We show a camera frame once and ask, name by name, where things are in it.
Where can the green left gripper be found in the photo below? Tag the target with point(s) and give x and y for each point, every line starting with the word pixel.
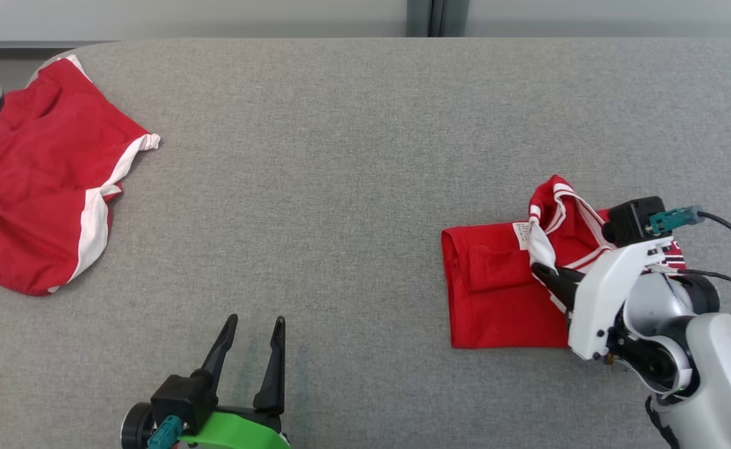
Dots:
pixel 234 431

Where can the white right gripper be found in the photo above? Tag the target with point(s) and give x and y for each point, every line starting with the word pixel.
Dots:
pixel 596 305

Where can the red shirt with white sleeves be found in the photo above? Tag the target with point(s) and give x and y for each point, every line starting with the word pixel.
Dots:
pixel 496 293

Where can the red shorts with white trim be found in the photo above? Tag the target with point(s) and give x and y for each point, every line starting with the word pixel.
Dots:
pixel 35 181

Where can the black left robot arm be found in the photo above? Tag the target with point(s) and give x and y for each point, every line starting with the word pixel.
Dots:
pixel 135 427

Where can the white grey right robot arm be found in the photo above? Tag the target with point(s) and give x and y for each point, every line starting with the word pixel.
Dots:
pixel 727 374

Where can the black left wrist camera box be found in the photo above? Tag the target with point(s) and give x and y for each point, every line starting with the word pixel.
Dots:
pixel 181 396

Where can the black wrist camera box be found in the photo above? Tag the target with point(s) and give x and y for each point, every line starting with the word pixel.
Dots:
pixel 181 396
pixel 630 218

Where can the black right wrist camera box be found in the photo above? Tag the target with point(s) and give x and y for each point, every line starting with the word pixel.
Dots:
pixel 630 218

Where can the grey metal frame post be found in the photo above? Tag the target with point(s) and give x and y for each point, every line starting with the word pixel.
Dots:
pixel 428 17

